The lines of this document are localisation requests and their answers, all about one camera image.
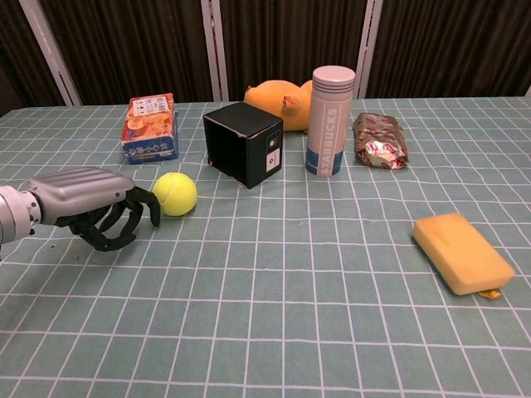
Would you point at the orange plush toy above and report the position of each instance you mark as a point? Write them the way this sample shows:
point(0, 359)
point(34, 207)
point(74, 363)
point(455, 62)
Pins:
point(269, 97)

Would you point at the dark pleated screen panel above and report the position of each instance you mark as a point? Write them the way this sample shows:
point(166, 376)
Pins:
point(132, 45)
point(456, 45)
point(16, 49)
point(290, 37)

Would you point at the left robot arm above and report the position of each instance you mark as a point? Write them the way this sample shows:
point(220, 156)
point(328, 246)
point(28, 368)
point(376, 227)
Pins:
point(14, 215)

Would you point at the orange blue snack box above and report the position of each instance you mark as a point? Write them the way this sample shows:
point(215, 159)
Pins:
point(147, 124)

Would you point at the yellow sponge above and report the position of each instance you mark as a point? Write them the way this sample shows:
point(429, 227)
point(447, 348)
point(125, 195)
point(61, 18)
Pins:
point(460, 253)

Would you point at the yellow tennis ball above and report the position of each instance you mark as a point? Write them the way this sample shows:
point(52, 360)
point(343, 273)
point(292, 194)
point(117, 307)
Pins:
point(176, 192)

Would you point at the silver red foil snack packet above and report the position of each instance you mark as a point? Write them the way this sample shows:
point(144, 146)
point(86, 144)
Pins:
point(379, 141)

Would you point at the black cardboard box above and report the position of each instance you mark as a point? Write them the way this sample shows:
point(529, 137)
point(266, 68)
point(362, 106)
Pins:
point(245, 145)

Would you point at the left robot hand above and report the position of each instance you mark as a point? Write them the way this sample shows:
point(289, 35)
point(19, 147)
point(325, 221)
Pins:
point(79, 195)

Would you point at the white screen frame post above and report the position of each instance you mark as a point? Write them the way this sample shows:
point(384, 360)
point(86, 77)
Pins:
point(47, 41)
point(213, 41)
point(369, 41)

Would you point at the white Starbucks tumbler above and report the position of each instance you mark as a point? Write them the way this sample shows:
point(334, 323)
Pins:
point(329, 124)

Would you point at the green grid-patterned table mat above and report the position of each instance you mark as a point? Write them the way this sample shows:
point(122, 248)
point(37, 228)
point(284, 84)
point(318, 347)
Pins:
point(265, 311)

